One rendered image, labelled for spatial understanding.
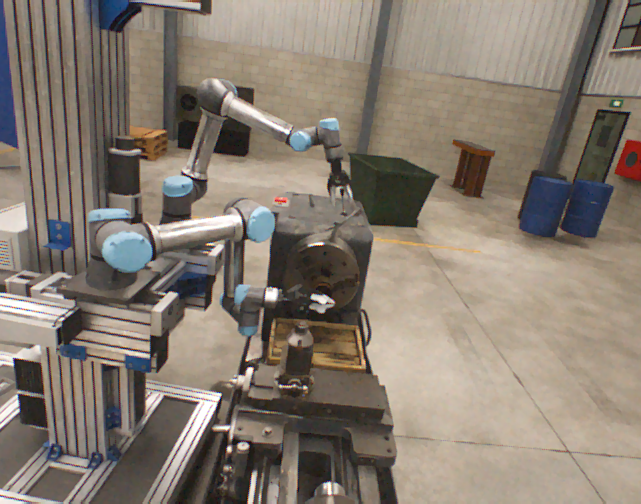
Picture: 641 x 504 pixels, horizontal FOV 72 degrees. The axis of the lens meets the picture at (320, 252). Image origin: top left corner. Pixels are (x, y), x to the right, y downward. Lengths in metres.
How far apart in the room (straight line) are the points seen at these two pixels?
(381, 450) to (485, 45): 11.59
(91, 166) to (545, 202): 7.08
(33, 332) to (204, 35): 10.74
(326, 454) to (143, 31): 11.49
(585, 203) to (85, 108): 7.93
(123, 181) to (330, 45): 10.26
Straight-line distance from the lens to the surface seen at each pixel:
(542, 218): 7.97
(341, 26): 11.76
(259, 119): 1.74
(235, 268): 1.69
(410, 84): 11.87
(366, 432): 1.42
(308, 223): 1.97
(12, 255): 1.86
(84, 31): 1.60
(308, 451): 1.42
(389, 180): 6.24
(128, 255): 1.33
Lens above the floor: 1.84
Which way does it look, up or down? 21 degrees down
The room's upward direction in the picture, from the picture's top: 8 degrees clockwise
